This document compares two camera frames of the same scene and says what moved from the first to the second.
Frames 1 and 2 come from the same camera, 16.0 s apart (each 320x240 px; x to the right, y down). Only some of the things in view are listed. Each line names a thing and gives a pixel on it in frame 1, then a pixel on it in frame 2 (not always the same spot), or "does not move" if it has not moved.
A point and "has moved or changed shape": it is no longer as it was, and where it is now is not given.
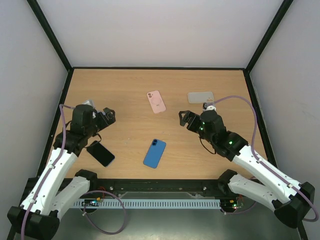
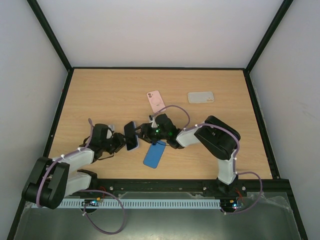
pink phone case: [156, 101] does not move
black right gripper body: [191, 121] → [145, 130]
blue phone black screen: [101, 153] has moved or changed shape
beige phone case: [200, 97] does not move
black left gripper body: [104, 123] → [115, 146]
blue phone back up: [154, 153] does not move
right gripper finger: [183, 115] → [141, 132]
